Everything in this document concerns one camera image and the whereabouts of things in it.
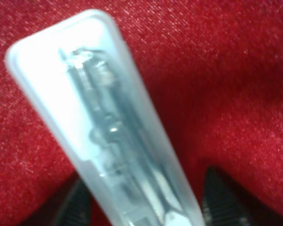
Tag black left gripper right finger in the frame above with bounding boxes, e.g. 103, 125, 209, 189
202, 168, 252, 226

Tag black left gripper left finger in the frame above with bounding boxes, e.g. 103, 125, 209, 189
52, 179, 92, 226

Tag translucent white plastic case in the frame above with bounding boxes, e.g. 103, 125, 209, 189
5, 9, 205, 226

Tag red table cloth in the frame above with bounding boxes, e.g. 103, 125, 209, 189
0, 0, 283, 226

